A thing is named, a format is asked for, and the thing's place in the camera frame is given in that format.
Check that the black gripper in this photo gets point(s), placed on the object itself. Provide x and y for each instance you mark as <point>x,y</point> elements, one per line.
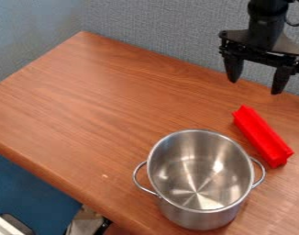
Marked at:
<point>279,53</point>

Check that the red block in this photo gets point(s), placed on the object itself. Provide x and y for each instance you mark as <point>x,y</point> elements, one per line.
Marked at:
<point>267,142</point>

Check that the metal pot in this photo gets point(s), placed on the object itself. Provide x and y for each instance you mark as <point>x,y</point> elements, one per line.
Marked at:
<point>202,175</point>

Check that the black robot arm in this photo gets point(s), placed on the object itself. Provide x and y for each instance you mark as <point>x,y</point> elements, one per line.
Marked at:
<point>269,17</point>

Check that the white object at corner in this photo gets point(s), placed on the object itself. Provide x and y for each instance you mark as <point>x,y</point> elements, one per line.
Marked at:
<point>11,226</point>

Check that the grey table leg bracket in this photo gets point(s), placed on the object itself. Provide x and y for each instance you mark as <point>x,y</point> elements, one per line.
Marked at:
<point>87,223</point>

